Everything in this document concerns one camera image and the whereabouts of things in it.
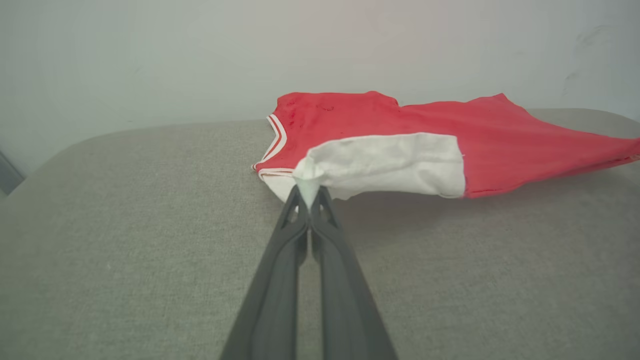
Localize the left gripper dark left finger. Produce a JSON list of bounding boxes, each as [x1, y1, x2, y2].
[[219, 185, 309, 360]]

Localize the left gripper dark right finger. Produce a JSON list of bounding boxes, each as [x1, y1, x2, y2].
[[310, 186, 399, 360]]

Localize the red white basketball jersey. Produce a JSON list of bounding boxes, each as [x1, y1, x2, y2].
[[251, 91, 640, 203]]

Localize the grey fabric sofa cushion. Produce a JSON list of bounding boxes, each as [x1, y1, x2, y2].
[[0, 107, 640, 360]]

